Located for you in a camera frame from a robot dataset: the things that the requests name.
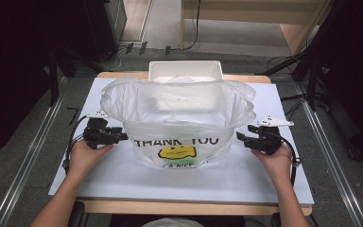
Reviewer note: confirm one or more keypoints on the person's left hand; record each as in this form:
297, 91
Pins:
83, 159

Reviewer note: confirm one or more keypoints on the translucent printed plastic bag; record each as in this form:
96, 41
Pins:
176, 107

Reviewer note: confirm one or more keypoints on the wooden table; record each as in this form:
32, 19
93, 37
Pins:
176, 208

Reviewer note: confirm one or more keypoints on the person's right hand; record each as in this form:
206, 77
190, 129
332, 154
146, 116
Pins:
277, 165

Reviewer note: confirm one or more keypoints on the white plastic bin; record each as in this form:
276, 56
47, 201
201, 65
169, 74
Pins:
186, 69

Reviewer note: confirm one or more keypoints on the light wooden furniture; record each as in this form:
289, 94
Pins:
249, 12

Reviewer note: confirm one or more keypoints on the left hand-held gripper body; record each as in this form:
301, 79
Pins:
96, 135

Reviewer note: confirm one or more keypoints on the metal floor rail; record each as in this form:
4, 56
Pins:
28, 157
334, 157

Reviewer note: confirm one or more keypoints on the black cabinet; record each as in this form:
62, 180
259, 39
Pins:
107, 28

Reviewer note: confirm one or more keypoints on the white board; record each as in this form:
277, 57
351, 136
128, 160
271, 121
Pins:
170, 186

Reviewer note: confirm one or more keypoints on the black tripod stand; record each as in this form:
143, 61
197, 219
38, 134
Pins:
312, 75

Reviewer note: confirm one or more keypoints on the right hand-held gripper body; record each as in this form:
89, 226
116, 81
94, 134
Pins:
267, 140

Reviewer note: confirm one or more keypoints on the small black floor plug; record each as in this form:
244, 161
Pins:
168, 50

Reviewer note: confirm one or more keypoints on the person's grey clothing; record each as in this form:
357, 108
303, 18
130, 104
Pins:
171, 223

